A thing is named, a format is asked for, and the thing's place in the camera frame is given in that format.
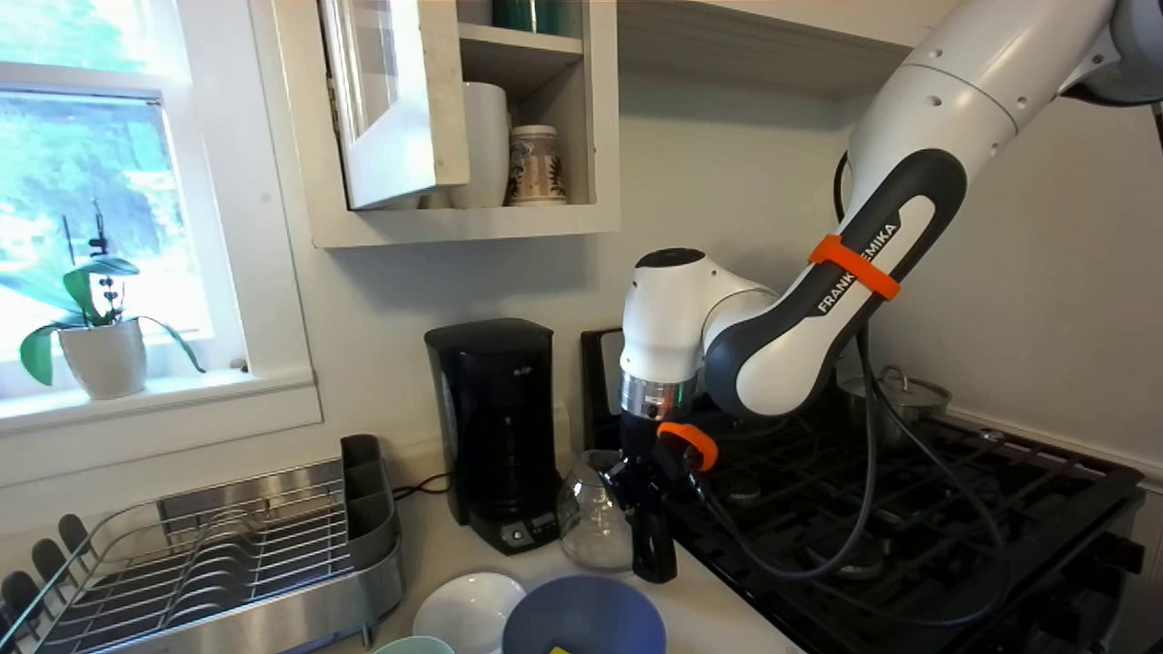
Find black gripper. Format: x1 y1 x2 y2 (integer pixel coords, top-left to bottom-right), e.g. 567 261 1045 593
615 413 684 583

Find black coffee machine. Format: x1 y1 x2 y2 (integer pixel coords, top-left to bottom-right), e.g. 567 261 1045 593
421 317 567 560

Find blue bowl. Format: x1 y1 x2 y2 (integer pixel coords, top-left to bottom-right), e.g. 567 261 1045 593
499 570 669 654

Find white plate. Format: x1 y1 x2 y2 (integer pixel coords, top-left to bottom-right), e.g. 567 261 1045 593
411 567 529 654

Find black gas stove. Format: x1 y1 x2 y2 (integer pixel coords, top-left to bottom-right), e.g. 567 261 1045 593
579 324 1147 654

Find teal cup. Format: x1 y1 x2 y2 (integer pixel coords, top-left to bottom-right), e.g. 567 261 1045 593
368 633 459 654

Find black utensil holder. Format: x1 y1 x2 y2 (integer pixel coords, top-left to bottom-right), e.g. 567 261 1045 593
339 431 403 573

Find glass jar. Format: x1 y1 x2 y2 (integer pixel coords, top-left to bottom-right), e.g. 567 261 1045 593
506 121 567 206

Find white jug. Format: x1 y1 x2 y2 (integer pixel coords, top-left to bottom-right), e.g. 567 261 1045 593
455 77 515 212

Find metal dish rack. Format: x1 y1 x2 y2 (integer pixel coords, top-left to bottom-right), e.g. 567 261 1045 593
0 449 407 654

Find glass cabinet door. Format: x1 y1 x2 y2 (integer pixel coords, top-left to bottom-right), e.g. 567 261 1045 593
316 0 471 213

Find green cups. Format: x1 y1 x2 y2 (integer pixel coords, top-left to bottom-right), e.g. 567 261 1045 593
486 0 584 35

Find white plant pot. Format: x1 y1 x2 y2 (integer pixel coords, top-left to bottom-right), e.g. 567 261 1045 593
53 317 153 402

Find green orchid plant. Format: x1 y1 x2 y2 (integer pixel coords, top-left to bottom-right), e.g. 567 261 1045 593
16 212 211 391

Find orange wrist strap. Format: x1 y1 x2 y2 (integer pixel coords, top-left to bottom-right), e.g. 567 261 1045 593
654 416 724 477

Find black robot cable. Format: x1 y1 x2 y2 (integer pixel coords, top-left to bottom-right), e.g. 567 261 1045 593
684 318 1013 588

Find black power cord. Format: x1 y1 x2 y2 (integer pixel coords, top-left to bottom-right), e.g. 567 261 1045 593
389 467 455 506

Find orange arm strap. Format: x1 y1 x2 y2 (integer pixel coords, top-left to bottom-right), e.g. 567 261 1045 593
804 233 908 306

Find white wall cabinet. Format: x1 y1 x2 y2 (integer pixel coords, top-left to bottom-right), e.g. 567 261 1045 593
270 0 624 253

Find white window frame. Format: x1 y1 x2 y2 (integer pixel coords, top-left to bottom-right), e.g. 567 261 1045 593
0 0 327 493

